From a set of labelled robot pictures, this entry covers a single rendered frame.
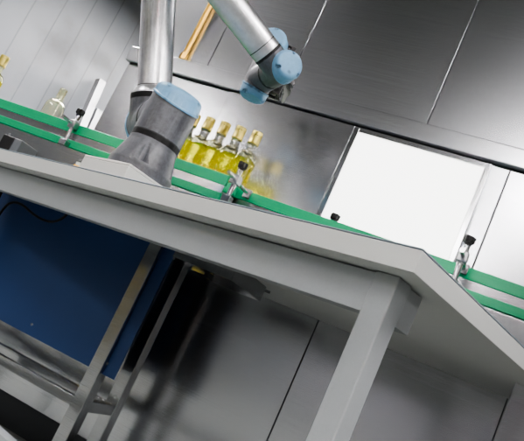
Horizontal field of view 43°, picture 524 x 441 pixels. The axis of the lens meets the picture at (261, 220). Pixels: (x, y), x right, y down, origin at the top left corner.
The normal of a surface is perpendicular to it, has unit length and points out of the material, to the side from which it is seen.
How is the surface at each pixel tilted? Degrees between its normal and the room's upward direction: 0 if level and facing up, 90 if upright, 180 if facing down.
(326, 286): 90
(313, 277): 90
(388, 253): 90
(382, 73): 90
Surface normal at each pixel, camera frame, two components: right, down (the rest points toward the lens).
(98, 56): 0.71, 0.18
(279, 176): -0.29, -0.33
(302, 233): -0.58, -0.42
